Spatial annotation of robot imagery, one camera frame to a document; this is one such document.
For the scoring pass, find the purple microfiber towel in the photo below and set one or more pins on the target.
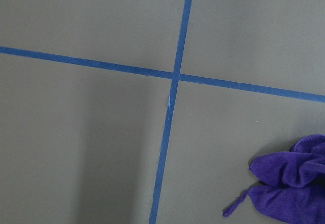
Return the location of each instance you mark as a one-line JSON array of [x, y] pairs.
[[292, 183]]

